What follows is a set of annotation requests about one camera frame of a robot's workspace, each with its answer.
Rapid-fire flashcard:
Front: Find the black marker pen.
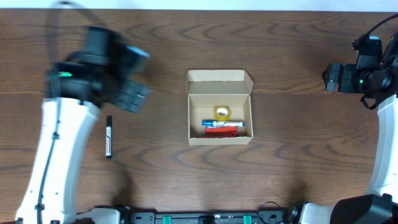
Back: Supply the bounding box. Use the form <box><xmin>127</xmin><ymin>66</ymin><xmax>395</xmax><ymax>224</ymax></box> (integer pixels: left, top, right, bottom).
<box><xmin>105</xmin><ymin>116</ymin><xmax>113</xmax><ymax>159</ymax></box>

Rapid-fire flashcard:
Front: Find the blue marker pen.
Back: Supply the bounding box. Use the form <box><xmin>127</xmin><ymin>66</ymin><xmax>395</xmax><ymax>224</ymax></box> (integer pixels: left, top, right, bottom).
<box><xmin>201</xmin><ymin>120</ymin><xmax>245</xmax><ymax>128</ymax></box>

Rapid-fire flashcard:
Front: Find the brown cardboard box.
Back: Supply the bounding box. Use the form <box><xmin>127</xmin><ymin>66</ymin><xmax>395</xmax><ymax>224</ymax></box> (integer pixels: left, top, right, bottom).
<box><xmin>186</xmin><ymin>70</ymin><xmax>254</xmax><ymax>146</ymax></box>

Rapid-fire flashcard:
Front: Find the yellow tape roll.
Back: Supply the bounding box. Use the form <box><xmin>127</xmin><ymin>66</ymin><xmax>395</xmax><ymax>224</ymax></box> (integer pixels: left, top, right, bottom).
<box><xmin>214</xmin><ymin>106</ymin><xmax>231</xmax><ymax>121</ymax></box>

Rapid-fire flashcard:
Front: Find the red stapler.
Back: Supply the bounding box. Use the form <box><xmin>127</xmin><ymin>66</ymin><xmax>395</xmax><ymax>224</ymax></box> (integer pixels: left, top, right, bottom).
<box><xmin>205</xmin><ymin>126</ymin><xmax>237</xmax><ymax>134</ymax></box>

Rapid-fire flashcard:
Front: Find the red utility knife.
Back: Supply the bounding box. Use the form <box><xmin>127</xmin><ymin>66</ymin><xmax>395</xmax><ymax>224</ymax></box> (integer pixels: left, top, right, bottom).
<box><xmin>196</xmin><ymin>132</ymin><xmax>239</xmax><ymax>138</ymax></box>

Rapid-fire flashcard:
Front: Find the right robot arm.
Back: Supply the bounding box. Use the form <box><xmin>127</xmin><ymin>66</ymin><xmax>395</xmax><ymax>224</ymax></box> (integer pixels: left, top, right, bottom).
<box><xmin>294</xmin><ymin>33</ymin><xmax>397</xmax><ymax>224</ymax></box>

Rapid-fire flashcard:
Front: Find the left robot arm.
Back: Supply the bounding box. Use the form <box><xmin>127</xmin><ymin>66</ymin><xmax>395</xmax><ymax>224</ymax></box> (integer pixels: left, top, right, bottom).
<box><xmin>16</xmin><ymin>27</ymin><xmax>149</xmax><ymax>223</ymax></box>

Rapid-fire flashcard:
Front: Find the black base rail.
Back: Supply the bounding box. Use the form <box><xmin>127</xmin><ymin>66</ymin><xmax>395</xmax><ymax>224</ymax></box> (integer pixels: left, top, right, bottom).
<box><xmin>128</xmin><ymin>201</ymin><xmax>301</xmax><ymax>224</ymax></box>

